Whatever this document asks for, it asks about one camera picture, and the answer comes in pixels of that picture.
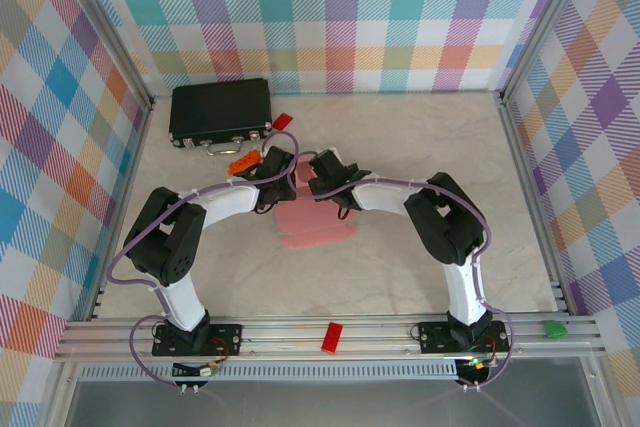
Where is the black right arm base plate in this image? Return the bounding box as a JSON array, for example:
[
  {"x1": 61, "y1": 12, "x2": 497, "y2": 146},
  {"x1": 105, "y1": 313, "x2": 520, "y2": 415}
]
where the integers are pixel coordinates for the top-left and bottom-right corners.
[{"x1": 417, "y1": 319, "x2": 511, "y2": 354}]

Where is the black round connector board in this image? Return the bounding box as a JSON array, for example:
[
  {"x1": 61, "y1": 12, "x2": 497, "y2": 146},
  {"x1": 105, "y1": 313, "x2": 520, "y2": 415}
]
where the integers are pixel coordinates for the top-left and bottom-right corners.
[
  {"x1": 457, "y1": 356, "x2": 494, "y2": 392},
  {"x1": 172, "y1": 359, "x2": 224, "y2": 392}
]

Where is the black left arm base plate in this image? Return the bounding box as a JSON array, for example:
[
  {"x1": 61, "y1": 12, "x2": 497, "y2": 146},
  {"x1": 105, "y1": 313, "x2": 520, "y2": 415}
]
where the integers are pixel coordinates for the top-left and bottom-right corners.
[{"x1": 151, "y1": 322, "x2": 244, "y2": 358}]

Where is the slotted grey cable duct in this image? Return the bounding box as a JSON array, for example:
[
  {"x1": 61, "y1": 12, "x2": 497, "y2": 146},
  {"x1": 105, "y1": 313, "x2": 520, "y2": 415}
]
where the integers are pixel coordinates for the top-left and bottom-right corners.
[{"x1": 79, "y1": 364, "x2": 461, "y2": 383}]

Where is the orange toy piece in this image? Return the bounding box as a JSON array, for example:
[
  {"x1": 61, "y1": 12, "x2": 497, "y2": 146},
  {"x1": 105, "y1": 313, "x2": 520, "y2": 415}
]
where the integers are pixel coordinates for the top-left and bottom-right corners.
[{"x1": 227, "y1": 150, "x2": 264, "y2": 177}]

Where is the black carry case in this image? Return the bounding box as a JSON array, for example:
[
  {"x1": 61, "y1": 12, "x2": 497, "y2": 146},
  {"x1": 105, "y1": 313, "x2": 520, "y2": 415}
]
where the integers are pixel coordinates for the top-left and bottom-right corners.
[{"x1": 168, "y1": 77, "x2": 274, "y2": 157}]

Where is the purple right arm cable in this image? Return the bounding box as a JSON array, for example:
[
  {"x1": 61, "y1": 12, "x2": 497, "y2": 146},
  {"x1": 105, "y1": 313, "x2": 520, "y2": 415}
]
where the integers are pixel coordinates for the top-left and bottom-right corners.
[{"x1": 292, "y1": 149, "x2": 515, "y2": 393}]

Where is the red toy brick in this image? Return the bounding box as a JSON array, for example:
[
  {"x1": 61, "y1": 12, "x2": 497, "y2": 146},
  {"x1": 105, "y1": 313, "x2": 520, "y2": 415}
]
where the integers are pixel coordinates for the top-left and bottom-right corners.
[{"x1": 320, "y1": 321, "x2": 346, "y2": 354}]

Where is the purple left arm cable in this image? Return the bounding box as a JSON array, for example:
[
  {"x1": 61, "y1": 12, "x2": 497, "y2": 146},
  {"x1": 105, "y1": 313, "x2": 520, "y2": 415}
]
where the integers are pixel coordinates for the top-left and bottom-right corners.
[{"x1": 109, "y1": 130, "x2": 304, "y2": 391}]

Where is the aluminium frame post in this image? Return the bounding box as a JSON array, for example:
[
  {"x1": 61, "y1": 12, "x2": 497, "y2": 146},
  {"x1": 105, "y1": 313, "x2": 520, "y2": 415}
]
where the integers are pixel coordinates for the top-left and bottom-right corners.
[
  {"x1": 497, "y1": 0, "x2": 596, "y2": 103},
  {"x1": 57, "y1": 0, "x2": 156, "y2": 108}
]

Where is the grey metal panel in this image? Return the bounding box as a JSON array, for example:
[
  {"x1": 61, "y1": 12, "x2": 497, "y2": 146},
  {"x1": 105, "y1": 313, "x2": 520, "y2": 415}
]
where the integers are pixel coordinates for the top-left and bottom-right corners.
[{"x1": 49, "y1": 360, "x2": 619, "y2": 427}]

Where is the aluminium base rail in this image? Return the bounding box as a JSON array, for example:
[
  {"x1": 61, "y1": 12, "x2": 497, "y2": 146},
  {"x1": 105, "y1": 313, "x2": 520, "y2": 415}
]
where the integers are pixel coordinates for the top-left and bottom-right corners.
[{"x1": 53, "y1": 314, "x2": 606, "y2": 363}]

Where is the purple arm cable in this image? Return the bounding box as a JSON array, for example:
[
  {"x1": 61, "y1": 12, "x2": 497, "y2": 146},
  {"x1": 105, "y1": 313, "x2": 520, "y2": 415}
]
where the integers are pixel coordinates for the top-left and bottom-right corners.
[
  {"x1": 292, "y1": 149, "x2": 515, "y2": 393},
  {"x1": 109, "y1": 130, "x2": 304, "y2": 391}
]

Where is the pink paper box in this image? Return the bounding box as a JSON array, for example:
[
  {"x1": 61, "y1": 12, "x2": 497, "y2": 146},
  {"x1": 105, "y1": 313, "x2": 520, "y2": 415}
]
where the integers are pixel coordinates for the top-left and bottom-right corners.
[{"x1": 273, "y1": 154, "x2": 361, "y2": 250}]

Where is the aluminium side rail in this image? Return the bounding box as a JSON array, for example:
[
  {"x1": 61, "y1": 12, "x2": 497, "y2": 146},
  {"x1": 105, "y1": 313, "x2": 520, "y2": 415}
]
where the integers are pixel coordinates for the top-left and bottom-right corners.
[
  {"x1": 497, "y1": 91, "x2": 571, "y2": 317},
  {"x1": 87, "y1": 96, "x2": 155, "y2": 322}
]

